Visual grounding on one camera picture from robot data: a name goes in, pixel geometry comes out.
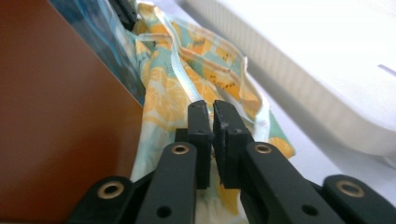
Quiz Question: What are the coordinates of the white plastic tray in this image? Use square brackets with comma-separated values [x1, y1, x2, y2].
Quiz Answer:
[176, 0, 396, 171]

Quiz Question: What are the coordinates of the long brown box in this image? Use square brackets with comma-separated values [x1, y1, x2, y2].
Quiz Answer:
[0, 0, 144, 223]

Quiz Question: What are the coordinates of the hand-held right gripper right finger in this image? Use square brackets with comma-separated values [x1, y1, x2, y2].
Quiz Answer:
[213, 100, 255, 189]

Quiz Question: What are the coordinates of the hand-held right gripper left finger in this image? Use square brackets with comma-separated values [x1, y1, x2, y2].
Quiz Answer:
[175, 100, 215, 190]

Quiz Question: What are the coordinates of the blue snack pouch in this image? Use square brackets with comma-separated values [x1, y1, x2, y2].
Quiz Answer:
[49, 0, 148, 106]

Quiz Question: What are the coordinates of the lemon-print cloth bag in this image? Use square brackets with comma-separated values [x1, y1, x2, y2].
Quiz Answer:
[129, 1, 296, 224]

